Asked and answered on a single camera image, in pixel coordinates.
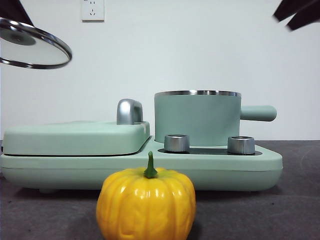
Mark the glass lid with green knob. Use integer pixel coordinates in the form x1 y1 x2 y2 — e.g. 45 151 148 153
0 17 73 70

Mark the yellow pumpkin with green stem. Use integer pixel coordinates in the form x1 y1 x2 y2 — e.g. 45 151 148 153
96 151 197 240

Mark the mint green grill cover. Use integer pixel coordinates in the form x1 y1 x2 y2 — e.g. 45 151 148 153
2 119 151 157

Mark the silver control knob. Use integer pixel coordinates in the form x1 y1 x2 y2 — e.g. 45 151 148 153
163 134 190 153
227 135 256 155

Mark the black control panel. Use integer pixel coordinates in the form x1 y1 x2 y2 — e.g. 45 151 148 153
157 147 262 156

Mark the mint green breakfast machine base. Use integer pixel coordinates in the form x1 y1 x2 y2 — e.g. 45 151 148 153
0 134 284 195

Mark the white wall socket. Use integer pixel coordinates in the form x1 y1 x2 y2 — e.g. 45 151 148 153
81 0 105 23

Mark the mint green pot with handle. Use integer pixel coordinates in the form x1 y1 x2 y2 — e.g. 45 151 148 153
154 89 278 148

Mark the silver grill cover handle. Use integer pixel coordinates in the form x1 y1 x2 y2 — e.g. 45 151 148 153
116 98 145 126

